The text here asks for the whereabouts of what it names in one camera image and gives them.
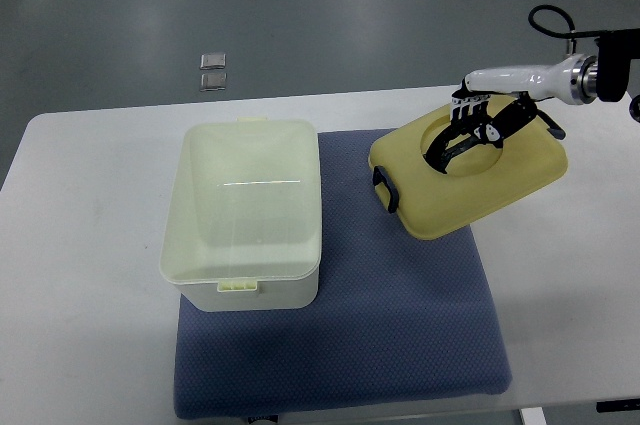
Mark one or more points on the upper metal floor plate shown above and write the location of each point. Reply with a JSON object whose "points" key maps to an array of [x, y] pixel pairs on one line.
{"points": [[213, 60]]}

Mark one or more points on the blue fabric mat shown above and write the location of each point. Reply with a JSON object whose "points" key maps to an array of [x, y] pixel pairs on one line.
{"points": [[394, 319]]}

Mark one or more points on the white storage box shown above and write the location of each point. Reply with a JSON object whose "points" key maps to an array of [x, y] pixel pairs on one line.
{"points": [[244, 229]]}

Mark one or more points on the yellow box lid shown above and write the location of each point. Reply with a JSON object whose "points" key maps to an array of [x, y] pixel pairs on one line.
{"points": [[478, 182]]}

